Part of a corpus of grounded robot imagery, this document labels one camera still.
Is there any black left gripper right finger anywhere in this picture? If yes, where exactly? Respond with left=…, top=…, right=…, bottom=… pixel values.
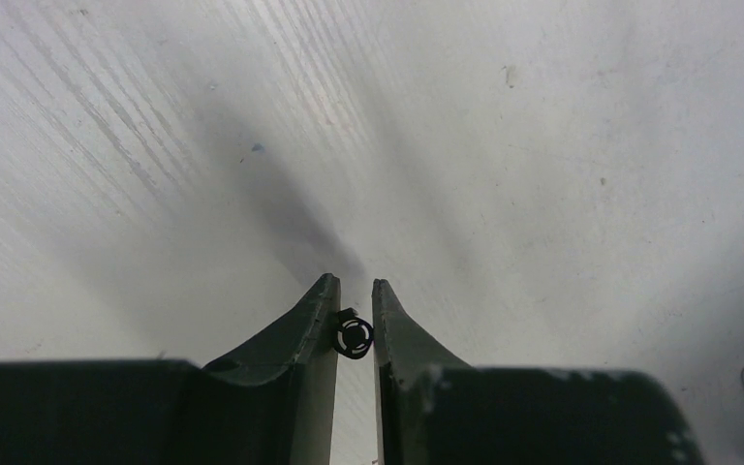
left=371, top=279, right=704, bottom=464

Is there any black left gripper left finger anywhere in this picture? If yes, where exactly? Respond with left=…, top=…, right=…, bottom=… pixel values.
left=0, top=274, right=341, bottom=464

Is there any black marker cap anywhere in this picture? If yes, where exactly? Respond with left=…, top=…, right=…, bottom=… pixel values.
left=332, top=308, right=374, bottom=359

